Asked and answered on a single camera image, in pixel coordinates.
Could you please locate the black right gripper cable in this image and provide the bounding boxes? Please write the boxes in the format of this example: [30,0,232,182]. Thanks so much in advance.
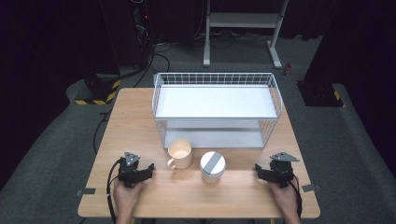
[289,175,304,219]

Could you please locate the white jar with grey-striped lid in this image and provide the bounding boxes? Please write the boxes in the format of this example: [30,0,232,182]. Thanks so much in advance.
[199,150,227,185]

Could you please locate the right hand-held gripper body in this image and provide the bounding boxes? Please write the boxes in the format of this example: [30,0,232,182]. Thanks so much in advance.
[263,151,301,189]

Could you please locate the grey tape piece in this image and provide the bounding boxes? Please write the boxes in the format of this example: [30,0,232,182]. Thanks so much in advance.
[76,188,97,197]
[301,183,323,193]

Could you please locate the black floor cable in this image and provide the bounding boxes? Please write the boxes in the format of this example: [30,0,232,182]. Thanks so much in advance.
[92,109,114,156]
[133,42,171,89]

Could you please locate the tangled cables under stand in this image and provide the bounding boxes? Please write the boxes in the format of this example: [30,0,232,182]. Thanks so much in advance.
[193,30,273,50]

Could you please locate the dark equipment tower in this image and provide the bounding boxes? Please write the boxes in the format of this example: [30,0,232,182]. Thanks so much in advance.
[129,0,157,70]

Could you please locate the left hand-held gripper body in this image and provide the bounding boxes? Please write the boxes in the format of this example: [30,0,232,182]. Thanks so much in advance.
[117,151,148,189]

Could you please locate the white wire shelf rack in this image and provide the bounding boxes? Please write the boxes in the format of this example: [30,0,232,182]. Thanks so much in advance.
[151,72,284,150]

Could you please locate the black yellow striped stand base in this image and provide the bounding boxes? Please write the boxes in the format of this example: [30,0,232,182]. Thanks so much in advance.
[74,72,121,106]
[296,79,347,108]

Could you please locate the person's left hand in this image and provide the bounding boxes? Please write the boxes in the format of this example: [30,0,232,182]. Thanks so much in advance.
[112,179,146,217]

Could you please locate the person's right hand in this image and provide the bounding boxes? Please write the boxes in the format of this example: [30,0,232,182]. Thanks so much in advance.
[268,181,299,217]

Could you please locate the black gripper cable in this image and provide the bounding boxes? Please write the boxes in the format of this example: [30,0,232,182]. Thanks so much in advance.
[106,157,125,224]
[289,175,304,219]

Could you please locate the cream ceramic mug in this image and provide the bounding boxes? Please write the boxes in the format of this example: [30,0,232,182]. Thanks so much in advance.
[166,137,194,171]

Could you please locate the white metal stand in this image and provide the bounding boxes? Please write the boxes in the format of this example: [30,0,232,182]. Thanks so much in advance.
[202,0,290,70]

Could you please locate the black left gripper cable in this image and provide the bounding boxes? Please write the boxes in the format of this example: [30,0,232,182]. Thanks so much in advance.
[106,157,125,224]

